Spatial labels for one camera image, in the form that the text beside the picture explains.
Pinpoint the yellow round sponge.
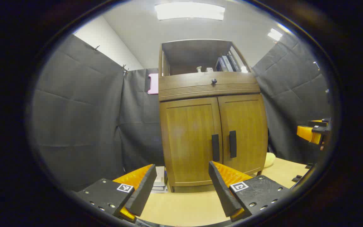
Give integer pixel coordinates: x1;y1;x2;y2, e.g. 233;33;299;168
265;152;276;169

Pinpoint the stack of books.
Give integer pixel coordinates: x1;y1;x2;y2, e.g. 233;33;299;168
152;166;168;193

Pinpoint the wooden drawer with black knob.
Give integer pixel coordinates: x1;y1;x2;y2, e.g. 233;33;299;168
158;72;261;102

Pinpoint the wooden double-door shoe cabinet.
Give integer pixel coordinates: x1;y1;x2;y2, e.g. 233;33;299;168
158;39;268;193

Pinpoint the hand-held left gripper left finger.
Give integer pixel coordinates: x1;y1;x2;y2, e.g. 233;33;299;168
74;164;157;223

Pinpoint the dark blue book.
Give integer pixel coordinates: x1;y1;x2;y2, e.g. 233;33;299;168
216;57;228;72

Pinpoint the large ceiling light panel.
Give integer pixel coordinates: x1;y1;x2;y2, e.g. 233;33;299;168
155;3;225;21

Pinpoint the wooden shoe cabinet door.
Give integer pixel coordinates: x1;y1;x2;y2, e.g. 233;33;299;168
159;97;223;187
217;94;268;175

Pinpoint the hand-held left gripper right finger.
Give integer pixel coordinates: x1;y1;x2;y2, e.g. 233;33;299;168
209;161;292;222

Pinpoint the black backdrop cloth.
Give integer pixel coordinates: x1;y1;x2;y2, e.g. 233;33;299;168
32;33;331;191

